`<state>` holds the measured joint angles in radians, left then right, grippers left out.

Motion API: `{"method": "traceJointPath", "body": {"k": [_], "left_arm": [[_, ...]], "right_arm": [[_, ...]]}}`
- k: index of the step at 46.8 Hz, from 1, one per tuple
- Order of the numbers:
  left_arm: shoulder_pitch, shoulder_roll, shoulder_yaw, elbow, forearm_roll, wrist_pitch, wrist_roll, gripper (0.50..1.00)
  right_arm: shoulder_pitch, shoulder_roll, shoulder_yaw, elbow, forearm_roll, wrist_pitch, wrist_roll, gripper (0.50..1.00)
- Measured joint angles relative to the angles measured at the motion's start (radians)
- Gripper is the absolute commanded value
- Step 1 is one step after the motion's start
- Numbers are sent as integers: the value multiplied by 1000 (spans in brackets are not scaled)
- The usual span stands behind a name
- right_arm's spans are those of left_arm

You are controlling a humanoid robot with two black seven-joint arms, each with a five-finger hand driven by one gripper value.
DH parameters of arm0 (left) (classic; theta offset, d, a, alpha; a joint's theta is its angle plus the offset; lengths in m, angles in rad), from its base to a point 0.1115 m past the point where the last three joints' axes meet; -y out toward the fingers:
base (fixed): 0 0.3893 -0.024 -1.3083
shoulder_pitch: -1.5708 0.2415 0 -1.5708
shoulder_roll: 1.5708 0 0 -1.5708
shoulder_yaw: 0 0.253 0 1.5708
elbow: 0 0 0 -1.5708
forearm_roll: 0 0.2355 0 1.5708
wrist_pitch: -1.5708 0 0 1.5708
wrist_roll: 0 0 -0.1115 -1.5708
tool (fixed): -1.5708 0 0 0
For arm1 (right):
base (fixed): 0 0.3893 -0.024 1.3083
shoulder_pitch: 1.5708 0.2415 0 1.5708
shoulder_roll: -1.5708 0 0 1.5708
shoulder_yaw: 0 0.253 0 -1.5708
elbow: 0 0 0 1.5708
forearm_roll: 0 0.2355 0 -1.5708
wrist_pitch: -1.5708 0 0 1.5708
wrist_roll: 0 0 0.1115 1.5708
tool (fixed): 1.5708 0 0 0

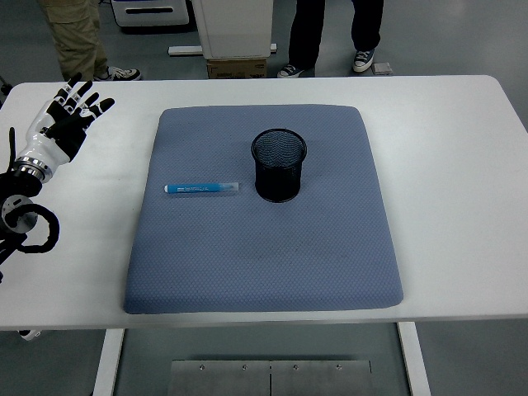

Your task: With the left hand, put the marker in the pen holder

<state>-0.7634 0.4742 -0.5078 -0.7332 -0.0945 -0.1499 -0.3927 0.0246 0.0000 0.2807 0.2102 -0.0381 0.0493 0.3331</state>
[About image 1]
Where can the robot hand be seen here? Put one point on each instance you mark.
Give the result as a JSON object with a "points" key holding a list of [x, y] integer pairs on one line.
{"points": [[45, 142]]}

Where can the blue marker pen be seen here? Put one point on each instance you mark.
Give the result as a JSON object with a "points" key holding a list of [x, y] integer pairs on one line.
{"points": [[202, 188]]}

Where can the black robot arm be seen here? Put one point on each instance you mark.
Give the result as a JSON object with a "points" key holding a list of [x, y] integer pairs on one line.
{"points": [[16, 185]]}

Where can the black mesh pen holder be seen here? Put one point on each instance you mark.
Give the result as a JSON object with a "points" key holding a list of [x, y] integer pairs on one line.
{"points": [[277, 173]]}

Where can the person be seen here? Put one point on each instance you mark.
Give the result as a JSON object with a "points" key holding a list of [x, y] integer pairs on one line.
{"points": [[78, 41], [307, 33]]}

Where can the white base bar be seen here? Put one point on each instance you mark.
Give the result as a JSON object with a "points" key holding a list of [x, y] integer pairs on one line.
{"points": [[185, 50]]}

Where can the white appliance with dark slot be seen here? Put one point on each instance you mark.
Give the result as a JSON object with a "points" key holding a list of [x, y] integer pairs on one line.
{"points": [[152, 12]]}

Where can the small white black object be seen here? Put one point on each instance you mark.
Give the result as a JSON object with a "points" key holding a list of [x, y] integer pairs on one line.
{"points": [[31, 335]]}

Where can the brown cardboard box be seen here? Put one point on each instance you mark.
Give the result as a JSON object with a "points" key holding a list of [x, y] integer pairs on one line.
{"points": [[237, 68]]}

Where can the white cabinet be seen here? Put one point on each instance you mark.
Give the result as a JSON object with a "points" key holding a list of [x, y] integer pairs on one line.
{"points": [[235, 29]]}

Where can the white table leg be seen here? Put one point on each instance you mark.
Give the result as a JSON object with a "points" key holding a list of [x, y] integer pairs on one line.
{"points": [[108, 363], [414, 359]]}

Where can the blue-grey textured mat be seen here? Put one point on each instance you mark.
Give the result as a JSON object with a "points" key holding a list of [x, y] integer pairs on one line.
{"points": [[264, 255]]}

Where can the grey metal plate with screws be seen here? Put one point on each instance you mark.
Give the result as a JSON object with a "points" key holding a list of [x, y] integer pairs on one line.
{"points": [[321, 379], [220, 379]]}

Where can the small grey floor plate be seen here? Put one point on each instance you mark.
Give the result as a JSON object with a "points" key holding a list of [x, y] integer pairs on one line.
{"points": [[382, 68]]}

